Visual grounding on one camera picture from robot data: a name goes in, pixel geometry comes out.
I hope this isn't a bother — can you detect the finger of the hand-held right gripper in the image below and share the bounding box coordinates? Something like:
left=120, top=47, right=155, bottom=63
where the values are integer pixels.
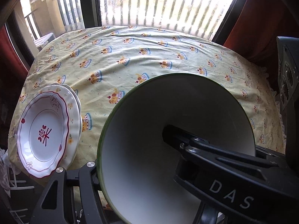
left=255, top=144, right=287, bottom=167
left=162, top=124, right=299, bottom=224

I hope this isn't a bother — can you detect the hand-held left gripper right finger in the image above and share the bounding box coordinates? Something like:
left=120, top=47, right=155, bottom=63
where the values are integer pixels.
left=193, top=201, right=221, bottom=224

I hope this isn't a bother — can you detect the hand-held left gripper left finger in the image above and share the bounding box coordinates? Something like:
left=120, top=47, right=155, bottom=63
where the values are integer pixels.
left=29, top=160, right=110, bottom=224

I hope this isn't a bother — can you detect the large scalloped yellow-floral plate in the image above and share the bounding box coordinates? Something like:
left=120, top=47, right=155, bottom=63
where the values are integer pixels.
left=43, top=85, right=80, bottom=168

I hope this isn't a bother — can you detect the cream bowl with dark rim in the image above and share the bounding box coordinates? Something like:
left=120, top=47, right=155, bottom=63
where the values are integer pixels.
left=97, top=72, right=255, bottom=224

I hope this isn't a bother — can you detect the white plate with lined rim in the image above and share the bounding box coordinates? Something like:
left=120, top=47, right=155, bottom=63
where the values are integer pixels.
left=16, top=91, right=70, bottom=179

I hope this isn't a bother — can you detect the red curtain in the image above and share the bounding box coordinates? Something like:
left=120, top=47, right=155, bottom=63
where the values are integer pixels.
left=0, top=26, right=31, bottom=80
left=223, top=0, right=299, bottom=75

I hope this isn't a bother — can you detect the white wooden stool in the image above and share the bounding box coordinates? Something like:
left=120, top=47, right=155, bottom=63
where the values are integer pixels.
left=9, top=205, right=31, bottom=224
left=7, top=166, right=35, bottom=190

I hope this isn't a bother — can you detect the crumpled pale cloth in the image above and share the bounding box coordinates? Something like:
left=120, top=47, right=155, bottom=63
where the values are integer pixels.
left=0, top=148, right=11, bottom=197

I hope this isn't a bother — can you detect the yellow printed tablecloth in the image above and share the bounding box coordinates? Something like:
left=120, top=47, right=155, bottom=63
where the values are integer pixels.
left=7, top=25, right=288, bottom=215

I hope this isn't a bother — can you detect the white outdoor air conditioner unit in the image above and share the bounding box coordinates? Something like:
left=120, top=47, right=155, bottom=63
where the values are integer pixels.
left=34, top=33, right=56, bottom=50

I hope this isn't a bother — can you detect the balcony railing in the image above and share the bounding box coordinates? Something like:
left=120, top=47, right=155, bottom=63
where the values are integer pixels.
left=23, top=0, right=234, bottom=40

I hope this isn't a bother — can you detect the black window frame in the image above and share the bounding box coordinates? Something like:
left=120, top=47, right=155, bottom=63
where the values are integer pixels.
left=5, top=0, right=246, bottom=62

